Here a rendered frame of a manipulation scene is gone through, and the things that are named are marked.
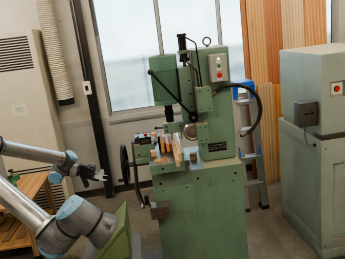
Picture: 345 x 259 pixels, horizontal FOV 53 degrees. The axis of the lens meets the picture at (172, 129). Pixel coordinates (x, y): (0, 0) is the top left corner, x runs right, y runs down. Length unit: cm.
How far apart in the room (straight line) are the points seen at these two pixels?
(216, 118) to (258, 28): 161
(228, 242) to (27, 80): 219
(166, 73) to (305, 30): 202
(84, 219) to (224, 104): 107
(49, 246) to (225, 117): 125
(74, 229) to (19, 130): 182
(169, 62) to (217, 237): 118
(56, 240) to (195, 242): 95
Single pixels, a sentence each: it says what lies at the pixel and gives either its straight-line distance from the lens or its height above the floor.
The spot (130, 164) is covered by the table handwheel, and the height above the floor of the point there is 82.
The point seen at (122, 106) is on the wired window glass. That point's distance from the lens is 369.
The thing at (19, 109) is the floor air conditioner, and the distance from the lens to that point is 345.
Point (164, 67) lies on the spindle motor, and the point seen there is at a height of 144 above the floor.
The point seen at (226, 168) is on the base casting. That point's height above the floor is 78.
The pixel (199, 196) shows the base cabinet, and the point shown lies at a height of 61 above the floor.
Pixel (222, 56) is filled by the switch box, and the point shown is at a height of 147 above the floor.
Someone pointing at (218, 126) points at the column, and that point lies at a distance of 224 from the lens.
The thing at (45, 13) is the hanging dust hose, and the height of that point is 192.
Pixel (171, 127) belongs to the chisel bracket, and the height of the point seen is 104.
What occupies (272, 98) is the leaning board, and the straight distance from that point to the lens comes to 359.
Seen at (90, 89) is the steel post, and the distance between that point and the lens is 349.
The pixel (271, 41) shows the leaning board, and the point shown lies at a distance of 372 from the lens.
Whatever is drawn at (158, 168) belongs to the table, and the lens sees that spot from 207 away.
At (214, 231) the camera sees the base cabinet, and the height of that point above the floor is 34.
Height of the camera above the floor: 165
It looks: 16 degrees down
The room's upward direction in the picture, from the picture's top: 7 degrees counter-clockwise
